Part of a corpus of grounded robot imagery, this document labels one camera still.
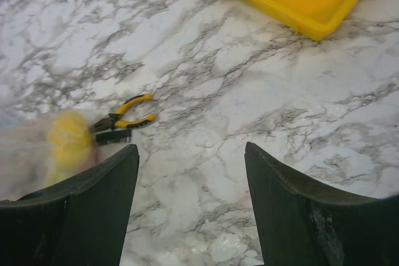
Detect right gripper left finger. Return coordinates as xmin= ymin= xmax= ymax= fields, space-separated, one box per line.
xmin=1 ymin=145 xmax=139 ymax=265

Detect black comb piece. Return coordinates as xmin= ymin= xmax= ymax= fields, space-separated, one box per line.
xmin=95 ymin=129 xmax=132 ymax=146

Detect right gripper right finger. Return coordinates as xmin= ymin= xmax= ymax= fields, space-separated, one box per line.
xmin=244 ymin=142 xmax=398 ymax=265

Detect yellow handled pliers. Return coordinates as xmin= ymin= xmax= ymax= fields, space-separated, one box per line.
xmin=90 ymin=93 xmax=156 ymax=132

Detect yellow toy mango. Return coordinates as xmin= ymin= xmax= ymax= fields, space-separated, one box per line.
xmin=46 ymin=110 xmax=97 ymax=186

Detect clear zip top bag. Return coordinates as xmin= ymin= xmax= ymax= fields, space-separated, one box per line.
xmin=1 ymin=109 xmax=100 ymax=201

